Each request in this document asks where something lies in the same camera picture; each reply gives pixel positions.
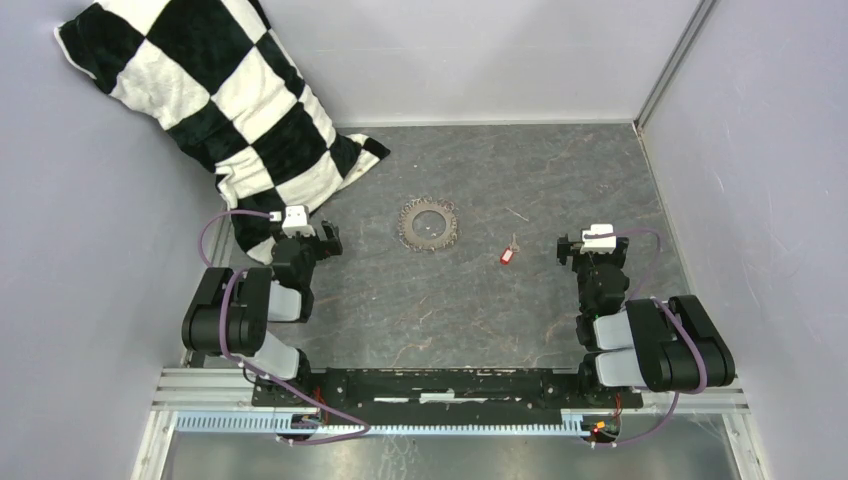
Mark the aluminium frame rail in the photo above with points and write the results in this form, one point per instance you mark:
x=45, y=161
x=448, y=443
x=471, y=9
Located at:
x=183, y=390

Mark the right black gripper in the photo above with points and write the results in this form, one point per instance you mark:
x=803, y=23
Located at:
x=564, y=251

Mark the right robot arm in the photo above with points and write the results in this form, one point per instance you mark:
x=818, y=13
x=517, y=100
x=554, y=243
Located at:
x=644, y=343

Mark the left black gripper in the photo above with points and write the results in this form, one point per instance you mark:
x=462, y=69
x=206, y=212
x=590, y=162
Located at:
x=327, y=248

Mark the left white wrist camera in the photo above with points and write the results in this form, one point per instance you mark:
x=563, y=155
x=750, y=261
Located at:
x=295, y=222

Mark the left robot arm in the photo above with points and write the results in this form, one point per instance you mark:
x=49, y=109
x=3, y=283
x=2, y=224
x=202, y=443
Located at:
x=229, y=314

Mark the black white checkered pillow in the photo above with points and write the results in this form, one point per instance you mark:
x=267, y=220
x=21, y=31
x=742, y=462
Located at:
x=219, y=82

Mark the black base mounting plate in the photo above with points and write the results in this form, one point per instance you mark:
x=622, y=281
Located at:
x=460, y=397

